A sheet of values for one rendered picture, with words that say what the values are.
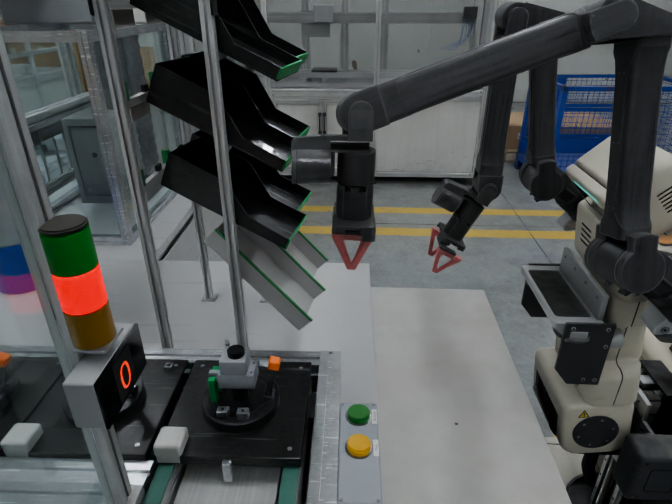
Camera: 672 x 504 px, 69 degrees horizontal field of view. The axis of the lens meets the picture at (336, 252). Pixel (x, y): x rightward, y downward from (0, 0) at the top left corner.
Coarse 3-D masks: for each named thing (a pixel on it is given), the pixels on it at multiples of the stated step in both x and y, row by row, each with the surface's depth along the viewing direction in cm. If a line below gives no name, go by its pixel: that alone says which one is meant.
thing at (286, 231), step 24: (192, 144) 102; (168, 168) 95; (192, 168) 94; (216, 168) 107; (240, 168) 106; (192, 192) 96; (216, 192) 95; (240, 192) 108; (264, 192) 107; (240, 216) 97; (264, 216) 104; (288, 216) 108; (288, 240) 97
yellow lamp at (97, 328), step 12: (108, 300) 59; (96, 312) 57; (108, 312) 59; (72, 324) 57; (84, 324) 57; (96, 324) 57; (108, 324) 59; (72, 336) 58; (84, 336) 57; (96, 336) 58; (108, 336) 59; (84, 348) 58; (96, 348) 58
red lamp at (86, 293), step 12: (84, 276) 54; (96, 276) 56; (60, 288) 54; (72, 288) 54; (84, 288) 55; (96, 288) 56; (60, 300) 56; (72, 300) 55; (84, 300) 55; (96, 300) 56; (72, 312) 56; (84, 312) 56
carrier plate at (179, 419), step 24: (216, 360) 101; (192, 384) 95; (288, 384) 95; (192, 408) 89; (288, 408) 89; (192, 432) 84; (216, 432) 84; (264, 432) 84; (288, 432) 84; (192, 456) 80; (216, 456) 80; (240, 456) 80; (264, 456) 80; (288, 456) 80
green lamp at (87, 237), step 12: (84, 228) 53; (48, 240) 52; (60, 240) 52; (72, 240) 52; (84, 240) 53; (48, 252) 52; (60, 252) 52; (72, 252) 53; (84, 252) 54; (48, 264) 54; (60, 264) 53; (72, 264) 53; (84, 264) 54; (96, 264) 56; (60, 276) 54; (72, 276) 54
